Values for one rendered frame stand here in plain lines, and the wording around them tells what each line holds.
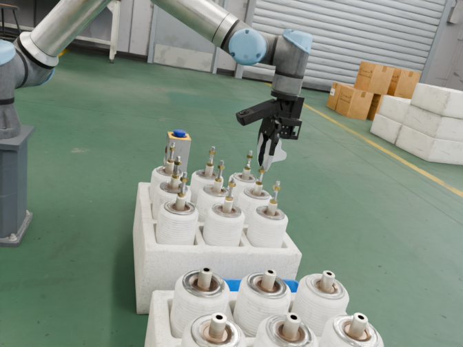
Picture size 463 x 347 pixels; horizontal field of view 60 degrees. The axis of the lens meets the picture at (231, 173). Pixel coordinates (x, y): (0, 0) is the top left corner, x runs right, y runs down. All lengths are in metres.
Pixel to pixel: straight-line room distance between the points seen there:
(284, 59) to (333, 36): 5.59
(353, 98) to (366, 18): 2.43
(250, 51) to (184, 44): 5.16
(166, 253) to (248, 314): 0.28
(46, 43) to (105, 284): 0.66
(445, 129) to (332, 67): 3.47
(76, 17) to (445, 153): 2.94
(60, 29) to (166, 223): 0.59
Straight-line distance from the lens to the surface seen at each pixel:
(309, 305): 0.79
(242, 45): 0.90
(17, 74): 1.21
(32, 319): 1.04
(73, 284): 1.13
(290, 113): 1.08
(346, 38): 6.71
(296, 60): 1.03
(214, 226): 0.98
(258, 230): 1.02
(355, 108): 4.67
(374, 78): 4.69
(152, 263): 0.96
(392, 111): 3.89
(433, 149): 3.44
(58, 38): 1.22
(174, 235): 0.96
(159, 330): 0.74
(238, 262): 1.00
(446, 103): 3.39
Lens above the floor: 0.67
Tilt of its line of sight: 20 degrees down
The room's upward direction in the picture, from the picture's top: 11 degrees clockwise
